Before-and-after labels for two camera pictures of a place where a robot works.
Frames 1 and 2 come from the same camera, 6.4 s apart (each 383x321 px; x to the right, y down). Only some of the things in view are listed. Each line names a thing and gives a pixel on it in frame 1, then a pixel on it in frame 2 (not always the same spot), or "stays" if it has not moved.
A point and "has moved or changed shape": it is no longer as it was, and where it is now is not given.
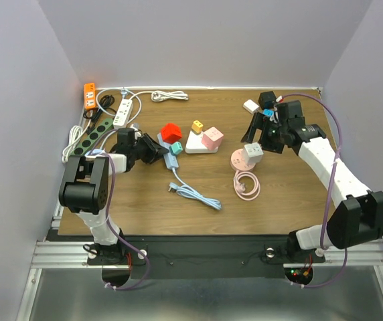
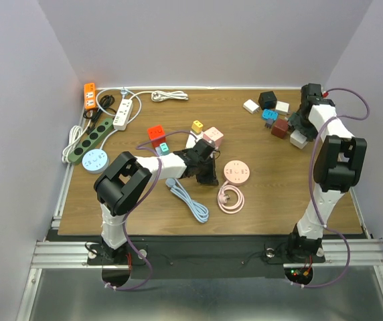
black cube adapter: [266, 99] stays
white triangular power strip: [195, 144] stays
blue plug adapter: [268, 112] stays
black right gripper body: [273, 138] to [306, 126]
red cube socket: [171, 133] to [155, 132]
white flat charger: [250, 106] stays
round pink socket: [238, 162] has moved or changed shape
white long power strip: [123, 114] stays
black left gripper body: [134, 150] to [201, 162]
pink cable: [240, 188] to [223, 198]
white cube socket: [253, 152] has moved or changed shape
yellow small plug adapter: [197, 126] stays
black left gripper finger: [149, 150] to [207, 175]
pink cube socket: [212, 138] stays
